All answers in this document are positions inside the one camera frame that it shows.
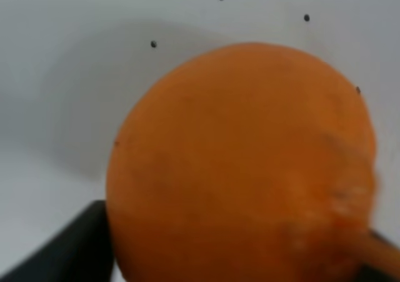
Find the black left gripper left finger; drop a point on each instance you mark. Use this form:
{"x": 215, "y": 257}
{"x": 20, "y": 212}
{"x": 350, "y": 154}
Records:
{"x": 80, "y": 252}

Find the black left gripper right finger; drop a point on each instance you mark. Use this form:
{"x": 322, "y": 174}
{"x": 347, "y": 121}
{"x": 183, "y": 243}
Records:
{"x": 370, "y": 274}

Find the orange with stem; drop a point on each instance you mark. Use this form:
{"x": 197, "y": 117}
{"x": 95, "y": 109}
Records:
{"x": 253, "y": 162}

